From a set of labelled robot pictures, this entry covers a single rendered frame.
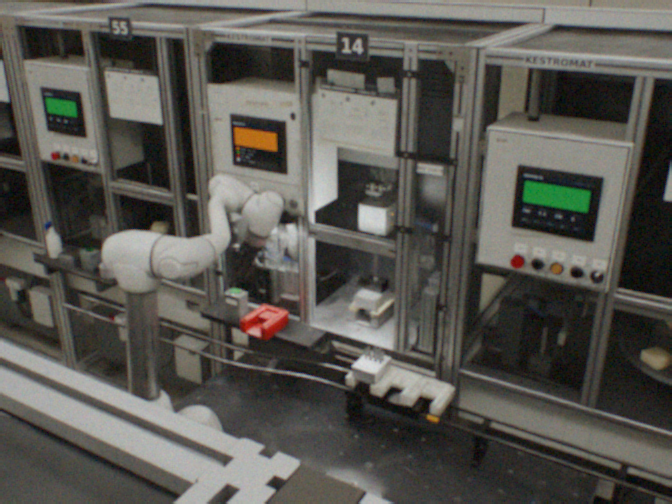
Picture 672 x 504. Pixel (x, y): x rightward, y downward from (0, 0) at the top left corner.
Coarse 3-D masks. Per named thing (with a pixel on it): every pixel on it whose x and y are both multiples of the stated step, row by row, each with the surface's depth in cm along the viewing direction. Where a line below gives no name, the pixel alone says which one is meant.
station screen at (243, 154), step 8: (232, 128) 261; (240, 128) 259; (248, 128) 257; (256, 128) 255; (264, 128) 253; (272, 128) 252; (232, 136) 262; (240, 152) 263; (248, 152) 261; (256, 152) 259; (264, 152) 257; (272, 152) 255; (240, 160) 265; (248, 160) 263; (256, 160) 261; (264, 160) 259; (272, 160) 257; (272, 168) 258
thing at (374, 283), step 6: (378, 258) 277; (372, 276) 284; (378, 276) 283; (366, 282) 281; (372, 282) 279; (378, 282) 279; (384, 282) 279; (366, 288) 282; (372, 288) 280; (378, 288) 279; (384, 288) 281
